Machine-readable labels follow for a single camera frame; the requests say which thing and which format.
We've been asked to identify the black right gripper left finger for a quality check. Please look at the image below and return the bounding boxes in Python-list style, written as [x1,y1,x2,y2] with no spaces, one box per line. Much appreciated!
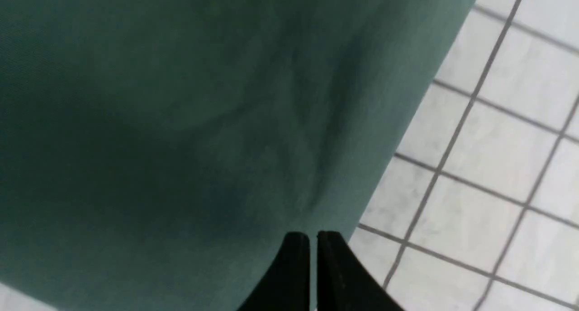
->
[239,231,310,311]

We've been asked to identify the white grid-patterned tablecloth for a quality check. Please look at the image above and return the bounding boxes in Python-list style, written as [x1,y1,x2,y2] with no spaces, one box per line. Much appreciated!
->
[1,0,578,311]

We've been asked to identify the green long-sleeved shirt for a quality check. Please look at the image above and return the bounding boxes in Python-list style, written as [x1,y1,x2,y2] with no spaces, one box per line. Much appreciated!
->
[0,0,476,311]

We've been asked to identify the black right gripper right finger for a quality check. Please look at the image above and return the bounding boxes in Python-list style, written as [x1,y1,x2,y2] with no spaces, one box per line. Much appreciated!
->
[317,231,403,311]

